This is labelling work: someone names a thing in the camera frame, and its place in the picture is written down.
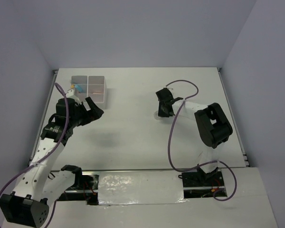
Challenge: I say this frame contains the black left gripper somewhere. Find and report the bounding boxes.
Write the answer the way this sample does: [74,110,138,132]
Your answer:
[69,97,104,128]

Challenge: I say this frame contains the blue highlighter pen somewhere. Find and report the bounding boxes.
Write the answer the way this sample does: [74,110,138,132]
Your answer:
[75,84,84,93]

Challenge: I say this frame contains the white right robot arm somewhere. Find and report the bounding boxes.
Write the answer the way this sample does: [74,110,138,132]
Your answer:
[155,87,233,186]

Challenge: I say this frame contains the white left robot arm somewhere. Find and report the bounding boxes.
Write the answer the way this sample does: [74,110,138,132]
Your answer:
[0,97,104,228]

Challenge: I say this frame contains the clear tape roll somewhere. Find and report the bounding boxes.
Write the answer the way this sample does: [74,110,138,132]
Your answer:
[154,111,163,120]

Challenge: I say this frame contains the right white compartment organizer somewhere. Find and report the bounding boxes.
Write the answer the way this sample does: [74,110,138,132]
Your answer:
[87,76,107,109]

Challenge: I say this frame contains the white compartment organizer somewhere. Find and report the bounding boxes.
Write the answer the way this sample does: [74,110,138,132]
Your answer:
[71,76,88,102]
[87,76,107,109]

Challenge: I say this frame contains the left white compartment organizer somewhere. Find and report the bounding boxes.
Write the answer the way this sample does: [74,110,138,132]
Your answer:
[71,76,88,102]

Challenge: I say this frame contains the silver foil covered panel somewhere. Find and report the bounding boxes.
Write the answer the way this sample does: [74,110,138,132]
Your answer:
[98,171,186,205]

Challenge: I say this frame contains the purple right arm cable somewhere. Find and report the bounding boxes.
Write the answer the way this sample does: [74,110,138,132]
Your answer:
[165,80,237,201]

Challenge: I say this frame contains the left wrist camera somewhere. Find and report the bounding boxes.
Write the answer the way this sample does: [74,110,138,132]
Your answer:
[65,88,82,104]

